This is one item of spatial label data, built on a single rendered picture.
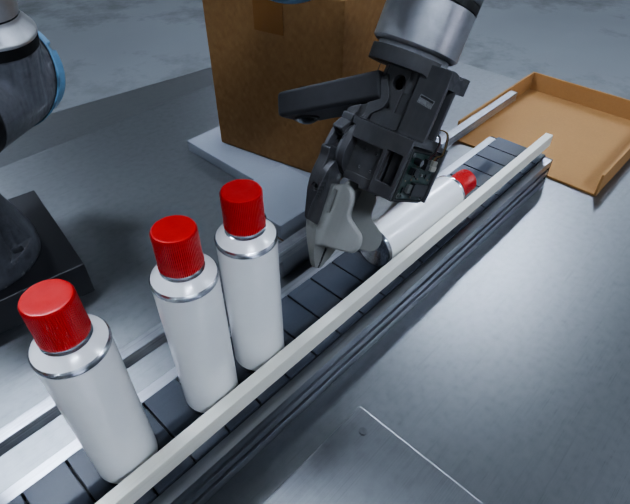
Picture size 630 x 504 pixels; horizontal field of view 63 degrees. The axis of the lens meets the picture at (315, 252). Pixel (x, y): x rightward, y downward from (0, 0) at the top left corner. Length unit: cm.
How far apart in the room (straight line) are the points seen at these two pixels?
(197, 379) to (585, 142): 84
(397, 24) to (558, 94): 81
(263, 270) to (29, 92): 40
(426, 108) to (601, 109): 80
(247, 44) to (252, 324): 47
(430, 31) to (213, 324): 28
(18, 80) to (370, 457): 55
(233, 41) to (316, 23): 15
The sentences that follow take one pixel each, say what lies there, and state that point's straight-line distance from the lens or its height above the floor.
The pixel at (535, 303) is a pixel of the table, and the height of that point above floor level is 83.
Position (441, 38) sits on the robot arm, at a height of 117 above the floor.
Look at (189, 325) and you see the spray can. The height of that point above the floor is 101.
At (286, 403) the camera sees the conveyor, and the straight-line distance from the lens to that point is 52.
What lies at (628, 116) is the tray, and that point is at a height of 84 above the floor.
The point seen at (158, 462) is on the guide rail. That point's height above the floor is 92.
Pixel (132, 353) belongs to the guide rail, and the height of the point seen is 96.
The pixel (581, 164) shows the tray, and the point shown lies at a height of 83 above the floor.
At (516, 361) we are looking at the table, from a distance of 63.
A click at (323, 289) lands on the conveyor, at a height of 88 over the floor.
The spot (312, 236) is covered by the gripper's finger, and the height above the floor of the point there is 100.
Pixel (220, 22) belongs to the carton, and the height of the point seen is 106.
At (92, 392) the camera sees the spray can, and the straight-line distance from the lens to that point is 38.
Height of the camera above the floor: 131
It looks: 42 degrees down
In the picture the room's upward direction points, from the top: straight up
